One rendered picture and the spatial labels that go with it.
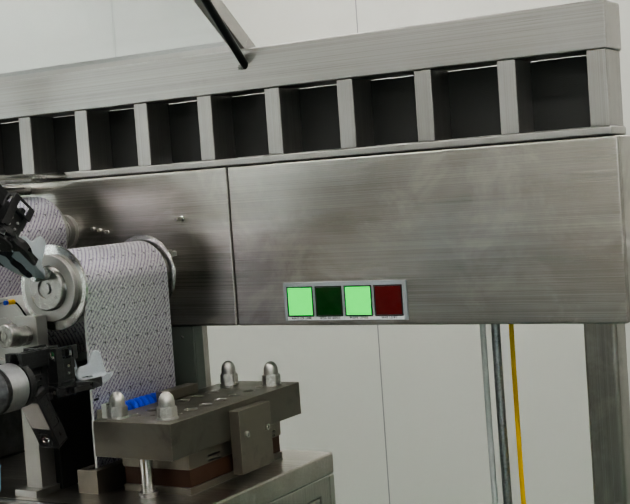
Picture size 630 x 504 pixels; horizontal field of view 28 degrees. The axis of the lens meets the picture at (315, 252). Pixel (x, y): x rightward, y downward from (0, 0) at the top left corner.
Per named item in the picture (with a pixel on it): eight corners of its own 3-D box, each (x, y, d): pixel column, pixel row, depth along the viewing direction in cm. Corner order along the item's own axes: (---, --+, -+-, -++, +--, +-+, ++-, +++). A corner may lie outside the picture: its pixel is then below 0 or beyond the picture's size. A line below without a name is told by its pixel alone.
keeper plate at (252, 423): (233, 474, 215) (228, 411, 214) (264, 461, 223) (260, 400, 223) (245, 475, 214) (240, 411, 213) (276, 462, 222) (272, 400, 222)
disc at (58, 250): (24, 331, 220) (17, 247, 219) (26, 330, 220) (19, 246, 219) (89, 329, 212) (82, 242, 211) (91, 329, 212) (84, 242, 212)
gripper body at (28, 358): (81, 343, 206) (30, 354, 196) (85, 395, 207) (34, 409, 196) (46, 343, 210) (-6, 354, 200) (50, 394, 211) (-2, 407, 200)
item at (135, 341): (92, 419, 214) (83, 312, 213) (174, 395, 234) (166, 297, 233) (94, 420, 214) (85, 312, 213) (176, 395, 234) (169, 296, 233)
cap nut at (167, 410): (151, 420, 205) (149, 393, 204) (165, 416, 208) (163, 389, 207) (169, 421, 203) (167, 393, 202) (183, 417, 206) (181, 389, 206)
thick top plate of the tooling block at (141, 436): (95, 456, 208) (92, 420, 208) (230, 411, 243) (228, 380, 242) (172, 461, 200) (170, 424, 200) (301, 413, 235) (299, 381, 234)
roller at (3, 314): (-19, 364, 225) (-24, 298, 224) (76, 344, 247) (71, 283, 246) (31, 365, 219) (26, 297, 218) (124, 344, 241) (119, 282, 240)
